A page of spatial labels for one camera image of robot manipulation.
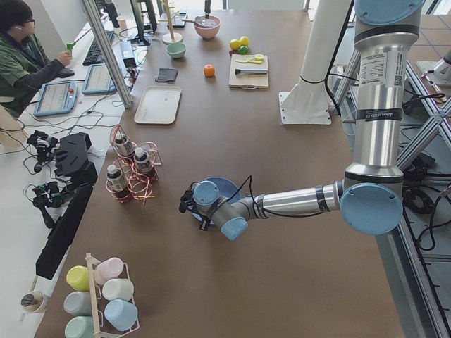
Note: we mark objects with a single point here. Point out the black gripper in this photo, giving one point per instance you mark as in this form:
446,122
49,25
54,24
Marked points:
184,204

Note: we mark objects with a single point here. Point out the orange mandarin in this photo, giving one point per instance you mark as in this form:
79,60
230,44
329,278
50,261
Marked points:
209,71

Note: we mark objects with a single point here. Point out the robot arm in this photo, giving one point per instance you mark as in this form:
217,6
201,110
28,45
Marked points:
369,196

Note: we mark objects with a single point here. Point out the blue plate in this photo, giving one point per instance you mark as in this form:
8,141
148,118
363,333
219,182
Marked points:
226,188

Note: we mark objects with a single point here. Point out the dark drink bottle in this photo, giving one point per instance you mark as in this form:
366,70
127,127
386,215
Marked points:
117,184
124,146
144,164

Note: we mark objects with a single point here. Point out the pink cup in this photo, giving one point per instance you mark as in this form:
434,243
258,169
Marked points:
108,269

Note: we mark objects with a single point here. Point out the cream rabbit tray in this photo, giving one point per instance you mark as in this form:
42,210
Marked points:
158,105

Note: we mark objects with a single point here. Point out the white cup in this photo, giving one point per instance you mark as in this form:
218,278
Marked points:
118,289

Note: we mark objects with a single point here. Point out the blue cup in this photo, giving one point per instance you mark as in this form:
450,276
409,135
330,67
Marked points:
121,314

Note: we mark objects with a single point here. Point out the wooden cup rack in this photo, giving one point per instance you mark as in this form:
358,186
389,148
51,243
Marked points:
102,328

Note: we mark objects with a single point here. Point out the grey folded cloth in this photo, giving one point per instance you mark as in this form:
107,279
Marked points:
167,75

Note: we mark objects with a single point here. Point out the yellow cup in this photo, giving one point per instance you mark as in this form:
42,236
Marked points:
78,278

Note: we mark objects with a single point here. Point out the wooden cutting board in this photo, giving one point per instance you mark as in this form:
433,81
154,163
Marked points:
248,81

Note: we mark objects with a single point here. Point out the grey cup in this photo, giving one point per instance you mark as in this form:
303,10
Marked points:
78,304

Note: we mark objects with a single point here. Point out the blue teach pendant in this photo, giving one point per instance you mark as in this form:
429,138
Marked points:
98,81
56,98

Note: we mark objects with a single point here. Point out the pale green bowl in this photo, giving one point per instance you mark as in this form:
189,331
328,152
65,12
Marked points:
176,50

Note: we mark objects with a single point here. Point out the mint cup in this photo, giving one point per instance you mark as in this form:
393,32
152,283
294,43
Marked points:
80,327

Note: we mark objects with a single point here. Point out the green lime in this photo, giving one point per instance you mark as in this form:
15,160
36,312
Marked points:
243,50

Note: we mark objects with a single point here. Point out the yellow lemon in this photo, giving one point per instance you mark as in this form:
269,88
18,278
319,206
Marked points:
235,44
244,41

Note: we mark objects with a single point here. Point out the black keyboard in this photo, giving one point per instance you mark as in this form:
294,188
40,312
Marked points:
94,55

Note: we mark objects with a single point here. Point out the pink bowl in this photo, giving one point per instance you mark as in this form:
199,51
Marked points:
207,31

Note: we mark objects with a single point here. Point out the paper cup with tools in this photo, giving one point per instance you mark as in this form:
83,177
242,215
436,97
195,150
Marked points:
34,302

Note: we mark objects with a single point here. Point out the person in green jacket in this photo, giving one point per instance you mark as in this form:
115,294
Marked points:
24,65

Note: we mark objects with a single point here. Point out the copper wire bottle rack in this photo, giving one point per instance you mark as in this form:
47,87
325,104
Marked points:
140,185

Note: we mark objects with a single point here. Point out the aluminium frame post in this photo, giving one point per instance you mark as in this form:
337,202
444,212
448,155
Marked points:
98,30

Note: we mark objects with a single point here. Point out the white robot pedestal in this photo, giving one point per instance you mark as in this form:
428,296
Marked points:
307,102

